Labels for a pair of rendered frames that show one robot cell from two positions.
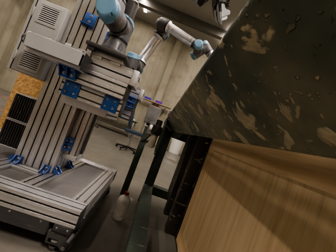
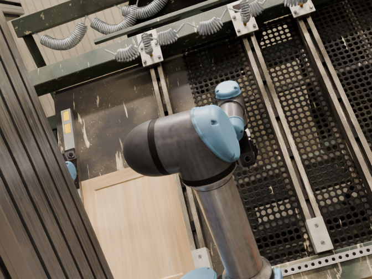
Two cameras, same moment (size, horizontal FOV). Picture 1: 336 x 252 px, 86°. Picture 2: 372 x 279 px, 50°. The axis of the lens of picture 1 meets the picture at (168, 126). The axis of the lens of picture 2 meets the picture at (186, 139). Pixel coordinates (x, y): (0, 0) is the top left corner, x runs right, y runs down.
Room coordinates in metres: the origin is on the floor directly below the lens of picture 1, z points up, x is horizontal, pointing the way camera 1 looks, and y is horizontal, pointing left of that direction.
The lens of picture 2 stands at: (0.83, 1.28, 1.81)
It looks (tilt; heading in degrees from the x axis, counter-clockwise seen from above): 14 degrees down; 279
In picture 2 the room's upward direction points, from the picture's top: 18 degrees counter-clockwise
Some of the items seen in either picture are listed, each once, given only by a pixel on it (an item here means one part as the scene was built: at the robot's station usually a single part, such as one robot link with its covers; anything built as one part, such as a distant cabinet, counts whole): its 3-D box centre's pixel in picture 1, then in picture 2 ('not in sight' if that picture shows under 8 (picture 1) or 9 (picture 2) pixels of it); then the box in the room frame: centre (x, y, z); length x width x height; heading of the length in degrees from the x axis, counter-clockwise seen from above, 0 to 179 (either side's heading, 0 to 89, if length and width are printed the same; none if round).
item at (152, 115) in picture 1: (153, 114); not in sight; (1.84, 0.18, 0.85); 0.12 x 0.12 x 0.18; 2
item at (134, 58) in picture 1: (132, 61); not in sight; (1.55, 0.48, 1.20); 0.13 x 0.12 x 0.14; 174
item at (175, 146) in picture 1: (176, 145); not in sight; (7.89, -0.63, 0.35); 0.59 x 0.57 x 0.70; 4
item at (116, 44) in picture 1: (115, 47); not in sight; (1.05, 0.45, 1.09); 0.15 x 0.15 x 0.10
